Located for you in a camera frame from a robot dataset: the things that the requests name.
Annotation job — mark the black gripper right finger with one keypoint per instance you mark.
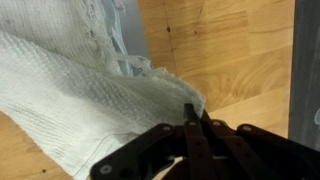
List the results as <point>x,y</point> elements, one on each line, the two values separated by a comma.
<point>260,150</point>

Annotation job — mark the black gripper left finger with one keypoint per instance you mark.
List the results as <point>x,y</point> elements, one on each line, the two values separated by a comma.
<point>146,146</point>

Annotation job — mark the white woven towel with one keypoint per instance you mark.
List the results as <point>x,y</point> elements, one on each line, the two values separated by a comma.
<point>66,100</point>

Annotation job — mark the grey strip under towel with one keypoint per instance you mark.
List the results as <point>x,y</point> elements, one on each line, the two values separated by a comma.
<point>133,36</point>

